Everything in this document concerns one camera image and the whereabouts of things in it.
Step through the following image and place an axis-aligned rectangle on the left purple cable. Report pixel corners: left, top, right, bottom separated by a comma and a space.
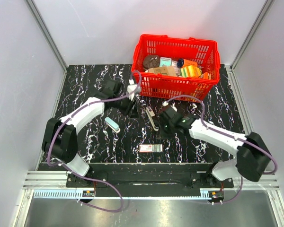
47, 70, 142, 211

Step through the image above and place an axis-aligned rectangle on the teal label box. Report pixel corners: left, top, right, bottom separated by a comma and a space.
159, 57, 172, 67

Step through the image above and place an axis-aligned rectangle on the staples box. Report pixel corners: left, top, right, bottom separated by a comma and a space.
139, 144, 163, 153

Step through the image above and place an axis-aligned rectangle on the cardboard box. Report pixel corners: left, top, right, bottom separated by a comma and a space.
145, 66, 180, 77

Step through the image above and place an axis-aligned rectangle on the red plastic basket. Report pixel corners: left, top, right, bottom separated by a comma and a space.
131, 34, 220, 102

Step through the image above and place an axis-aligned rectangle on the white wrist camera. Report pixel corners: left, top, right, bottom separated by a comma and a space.
162, 101, 178, 112
127, 79, 141, 99

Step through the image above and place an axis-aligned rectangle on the brown round sponge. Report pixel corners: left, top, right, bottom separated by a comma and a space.
142, 54, 160, 70

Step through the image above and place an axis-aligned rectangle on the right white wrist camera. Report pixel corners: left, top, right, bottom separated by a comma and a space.
162, 101, 178, 112

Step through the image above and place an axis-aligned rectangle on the small light blue stapler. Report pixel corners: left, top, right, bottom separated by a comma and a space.
105, 117, 120, 133

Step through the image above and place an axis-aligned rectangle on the yellow green striped box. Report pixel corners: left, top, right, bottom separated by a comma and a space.
180, 65, 202, 78

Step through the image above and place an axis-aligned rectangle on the orange bottle blue cap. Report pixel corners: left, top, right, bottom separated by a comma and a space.
177, 58, 198, 69

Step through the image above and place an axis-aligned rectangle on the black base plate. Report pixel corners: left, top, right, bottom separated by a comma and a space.
66, 163, 234, 199

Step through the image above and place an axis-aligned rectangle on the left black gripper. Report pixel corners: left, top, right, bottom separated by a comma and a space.
113, 93, 140, 119

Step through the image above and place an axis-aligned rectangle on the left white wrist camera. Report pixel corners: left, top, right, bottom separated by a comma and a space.
127, 79, 141, 99

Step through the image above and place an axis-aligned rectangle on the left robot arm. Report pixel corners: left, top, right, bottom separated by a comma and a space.
41, 79, 141, 187

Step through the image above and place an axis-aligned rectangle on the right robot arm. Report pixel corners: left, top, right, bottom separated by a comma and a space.
158, 105, 272, 187

